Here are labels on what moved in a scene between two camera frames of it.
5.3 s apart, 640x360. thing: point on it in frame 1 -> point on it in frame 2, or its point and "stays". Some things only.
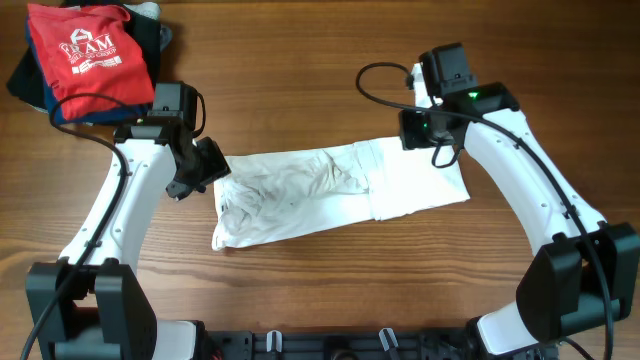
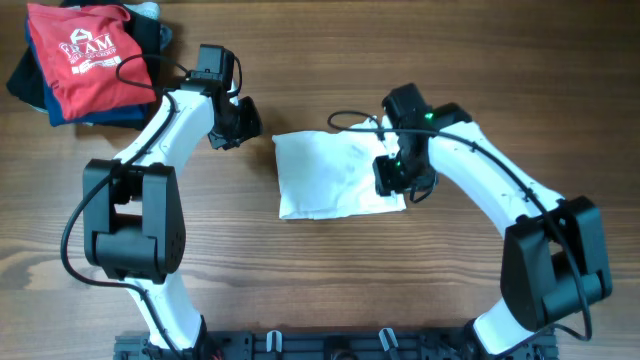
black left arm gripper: [198, 171] -> [248, 120]
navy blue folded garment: [124, 115] stays
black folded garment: [26, 81] stays
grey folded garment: [152, 9] stays
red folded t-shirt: [91, 49] stays
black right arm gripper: [413, 130] -> [386, 176]
